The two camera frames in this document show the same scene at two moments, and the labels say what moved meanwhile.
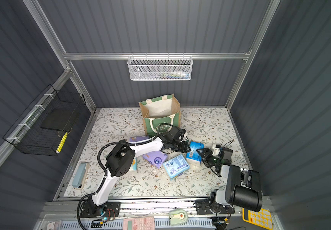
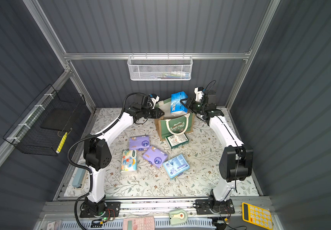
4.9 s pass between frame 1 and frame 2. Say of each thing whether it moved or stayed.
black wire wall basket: stayed
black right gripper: moved
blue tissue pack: moved
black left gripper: moved
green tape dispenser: stayed
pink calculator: stayed
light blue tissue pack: stayed
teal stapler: stayed
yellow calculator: stayed
